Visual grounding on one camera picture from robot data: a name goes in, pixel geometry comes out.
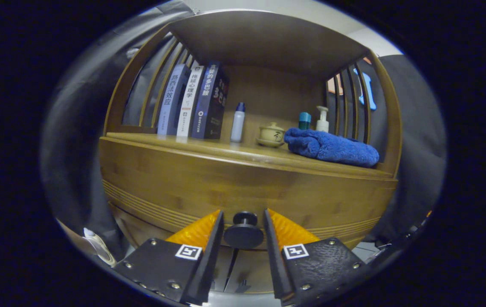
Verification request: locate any wooden cabinet door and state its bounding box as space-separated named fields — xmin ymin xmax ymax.
xmin=111 ymin=205 xmax=237 ymax=293
xmin=225 ymin=237 xmax=365 ymax=295

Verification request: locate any white bottle with blue cap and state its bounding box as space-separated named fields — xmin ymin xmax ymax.
xmin=230 ymin=102 xmax=246 ymax=143

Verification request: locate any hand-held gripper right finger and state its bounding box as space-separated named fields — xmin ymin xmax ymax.
xmin=263 ymin=209 xmax=365 ymax=306

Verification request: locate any white pump bottle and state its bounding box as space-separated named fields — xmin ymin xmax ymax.
xmin=315 ymin=106 xmax=330 ymax=133

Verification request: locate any light blue book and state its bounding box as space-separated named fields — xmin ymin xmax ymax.
xmin=157 ymin=64 xmax=191 ymax=136

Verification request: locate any blue towel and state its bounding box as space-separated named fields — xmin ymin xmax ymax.
xmin=284 ymin=127 xmax=380 ymax=168

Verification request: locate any white book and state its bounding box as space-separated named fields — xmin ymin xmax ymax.
xmin=176 ymin=65 xmax=206 ymax=138

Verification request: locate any wooden countertop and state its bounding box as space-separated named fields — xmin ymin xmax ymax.
xmin=106 ymin=131 xmax=397 ymax=180

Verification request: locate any wooden drawer with black knob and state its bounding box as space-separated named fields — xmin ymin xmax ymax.
xmin=99 ymin=137 xmax=398 ymax=250

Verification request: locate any cream lidded teacup with saucer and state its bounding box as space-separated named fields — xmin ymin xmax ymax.
xmin=256 ymin=122 xmax=286 ymax=148

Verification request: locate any dark blue book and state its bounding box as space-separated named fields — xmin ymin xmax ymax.
xmin=191 ymin=62 xmax=229 ymax=140

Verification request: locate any wooden cabinet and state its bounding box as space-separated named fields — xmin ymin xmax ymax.
xmin=98 ymin=9 xmax=402 ymax=295

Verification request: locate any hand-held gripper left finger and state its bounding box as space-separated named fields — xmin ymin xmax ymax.
xmin=113 ymin=210 xmax=225 ymax=306

